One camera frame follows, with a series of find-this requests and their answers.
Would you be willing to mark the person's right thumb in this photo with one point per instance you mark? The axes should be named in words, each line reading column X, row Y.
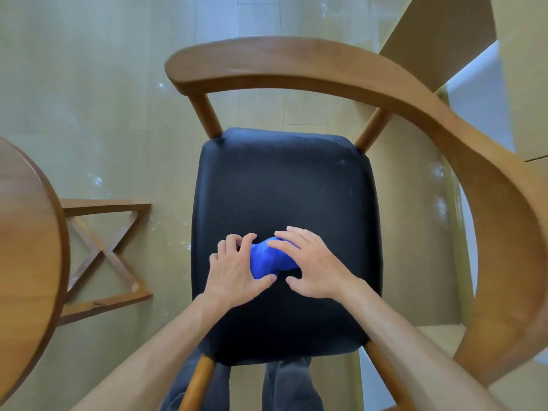
column 296, row 284

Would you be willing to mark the person's left hand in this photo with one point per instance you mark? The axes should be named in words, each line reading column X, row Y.
column 229, row 276

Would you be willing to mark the black chair seat cushion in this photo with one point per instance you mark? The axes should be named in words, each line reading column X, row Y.
column 278, row 188

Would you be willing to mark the wooden armchair frame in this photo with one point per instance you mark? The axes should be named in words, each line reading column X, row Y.
column 299, row 59

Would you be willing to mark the person's right hand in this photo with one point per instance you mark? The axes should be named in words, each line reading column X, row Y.
column 321, row 269

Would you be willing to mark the person's right middle finger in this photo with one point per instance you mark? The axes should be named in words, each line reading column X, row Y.
column 293, row 238

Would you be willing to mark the person's right forearm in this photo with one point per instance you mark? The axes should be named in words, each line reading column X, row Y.
column 406, row 350

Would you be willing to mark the blue cloth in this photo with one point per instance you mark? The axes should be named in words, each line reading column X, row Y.
column 265, row 261

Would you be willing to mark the person's left forearm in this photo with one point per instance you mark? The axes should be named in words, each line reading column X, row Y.
column 158, row 359

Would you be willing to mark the person's left thumb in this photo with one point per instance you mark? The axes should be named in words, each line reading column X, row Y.
column 263, row 282

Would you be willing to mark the round wooden table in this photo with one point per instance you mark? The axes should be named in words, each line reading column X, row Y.
column 25, row 261

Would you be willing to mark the person's left little finger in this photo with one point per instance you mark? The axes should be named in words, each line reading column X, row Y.
column 213, row 261

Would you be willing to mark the person's left middle finger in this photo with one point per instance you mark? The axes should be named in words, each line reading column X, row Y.
column 233, row 243

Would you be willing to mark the person's dark grey trousers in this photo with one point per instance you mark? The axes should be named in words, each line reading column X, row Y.
column 291, row 387

